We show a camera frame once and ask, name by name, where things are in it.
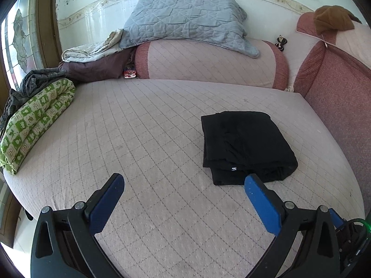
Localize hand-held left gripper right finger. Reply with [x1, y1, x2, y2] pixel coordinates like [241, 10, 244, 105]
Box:
[244, 174, 339, 278]

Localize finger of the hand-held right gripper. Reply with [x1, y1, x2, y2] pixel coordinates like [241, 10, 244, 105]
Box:
[329, 208, 345, 229]

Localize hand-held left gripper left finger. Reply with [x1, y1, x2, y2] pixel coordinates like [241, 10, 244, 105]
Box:
[30, 173, 125, 278]

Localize black pants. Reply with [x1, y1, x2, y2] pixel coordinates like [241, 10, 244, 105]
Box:
[201, 111, 299, 186]

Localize pink quilted bed cover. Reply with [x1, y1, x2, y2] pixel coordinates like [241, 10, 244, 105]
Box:
[3, 78, 366, 278]

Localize green printed quilt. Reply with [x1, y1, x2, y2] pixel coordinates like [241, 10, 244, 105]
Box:
[0, 78, 77, 176]

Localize red woven sofa cushion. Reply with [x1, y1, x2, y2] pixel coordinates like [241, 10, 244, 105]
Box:
[293, 41, 371, 177]

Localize dark purple cloth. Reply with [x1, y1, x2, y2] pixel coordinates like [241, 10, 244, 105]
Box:
[59, 48, 137, 83]

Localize grey crumpled clothing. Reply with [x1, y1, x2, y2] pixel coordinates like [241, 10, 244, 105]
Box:
[0, 68, 68, 128]

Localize pink bolster cushion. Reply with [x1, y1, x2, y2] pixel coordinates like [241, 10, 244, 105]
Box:
[134, 39, 290, 91]

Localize folded beige blanket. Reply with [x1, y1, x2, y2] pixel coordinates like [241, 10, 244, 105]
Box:
[61, 29, 125, 63]

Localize dark hair clip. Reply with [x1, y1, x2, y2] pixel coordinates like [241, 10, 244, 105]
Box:
[275, 35, 288, 52]

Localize light pink back cushion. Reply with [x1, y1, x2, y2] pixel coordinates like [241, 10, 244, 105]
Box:
[296, 13, 371, 70]

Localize stained glass window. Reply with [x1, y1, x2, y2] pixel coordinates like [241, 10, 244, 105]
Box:
[0, 0, 44, 93]

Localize brown knit hat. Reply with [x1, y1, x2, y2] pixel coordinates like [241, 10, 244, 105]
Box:
[314, 5, 363, 35]

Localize grey quilted pillow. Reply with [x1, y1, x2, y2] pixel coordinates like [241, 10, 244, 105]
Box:
[119, 0, 260, 59]

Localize wooden door frame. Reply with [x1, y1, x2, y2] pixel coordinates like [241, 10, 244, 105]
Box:
[36, 0, 63, 70]

